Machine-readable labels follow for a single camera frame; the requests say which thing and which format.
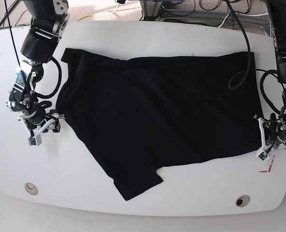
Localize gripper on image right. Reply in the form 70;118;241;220
254;114;286;155

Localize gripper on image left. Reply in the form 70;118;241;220
18;110;65;137

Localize black t-shirt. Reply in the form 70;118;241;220
56;48;263;201

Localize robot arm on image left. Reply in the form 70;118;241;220
6;0;70;137

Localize red tape rectangle marking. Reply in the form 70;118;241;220
258;157;276;174

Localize white table grommet left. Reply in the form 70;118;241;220
25;183;38;196

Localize table grommet hole right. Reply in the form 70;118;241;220
235;195;250;207

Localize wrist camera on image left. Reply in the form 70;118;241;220
28;135;42;146

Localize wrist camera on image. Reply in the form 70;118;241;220
257;151;270;161
28;135;42;146

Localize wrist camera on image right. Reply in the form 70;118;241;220
257;151;270;161

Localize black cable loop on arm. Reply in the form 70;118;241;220
226;0;278;114

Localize aluminium frame rail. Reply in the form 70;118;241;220
140;0;279;38

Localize white cable on floor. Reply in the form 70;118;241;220
217;11;269;29

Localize yellow cable on floor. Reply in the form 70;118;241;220
77;4;121;22

